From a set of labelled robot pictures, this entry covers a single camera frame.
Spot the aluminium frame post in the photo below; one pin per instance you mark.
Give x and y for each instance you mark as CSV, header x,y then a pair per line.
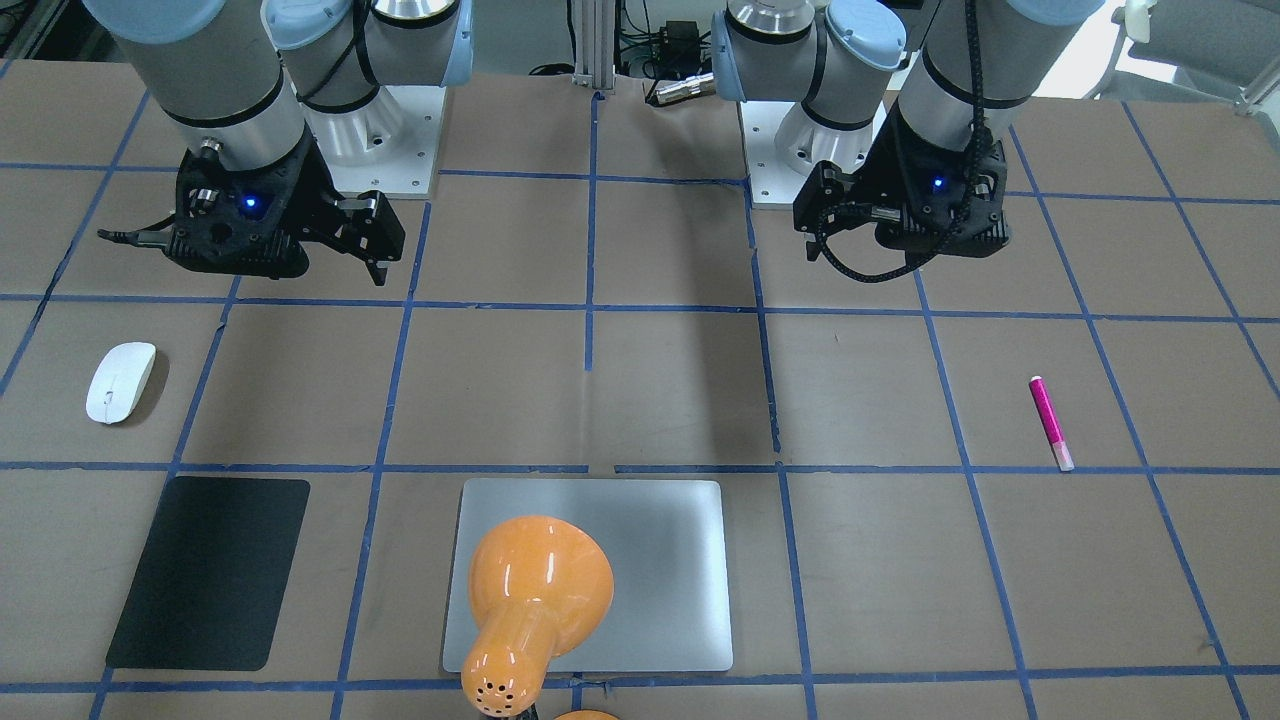
x,y
594,31

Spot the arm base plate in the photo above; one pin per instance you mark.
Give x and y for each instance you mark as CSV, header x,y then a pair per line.
x,y
782,144
388,145

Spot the pink marker pen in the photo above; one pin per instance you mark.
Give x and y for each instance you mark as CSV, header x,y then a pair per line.
x,y
1050,424

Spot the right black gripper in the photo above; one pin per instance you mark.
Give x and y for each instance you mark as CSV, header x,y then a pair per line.
x,y
304,188

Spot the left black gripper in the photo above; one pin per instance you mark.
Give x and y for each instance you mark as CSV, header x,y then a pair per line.
x,y
893,158

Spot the white computer mouse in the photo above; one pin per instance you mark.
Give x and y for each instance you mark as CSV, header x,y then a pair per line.
x,y
119,381

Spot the silver laptop notebook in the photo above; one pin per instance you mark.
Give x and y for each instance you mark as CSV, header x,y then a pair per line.
x,y
665,541

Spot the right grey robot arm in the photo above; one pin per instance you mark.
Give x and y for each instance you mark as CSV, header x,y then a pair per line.
x,y
268,95

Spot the orange desk lamp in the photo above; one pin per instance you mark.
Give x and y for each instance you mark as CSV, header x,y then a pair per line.
x,y
537,588

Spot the black mousepad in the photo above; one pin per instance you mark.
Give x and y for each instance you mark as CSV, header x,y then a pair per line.
x,y
209,587

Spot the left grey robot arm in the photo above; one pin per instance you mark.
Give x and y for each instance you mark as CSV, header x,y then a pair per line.
x,y
979,62

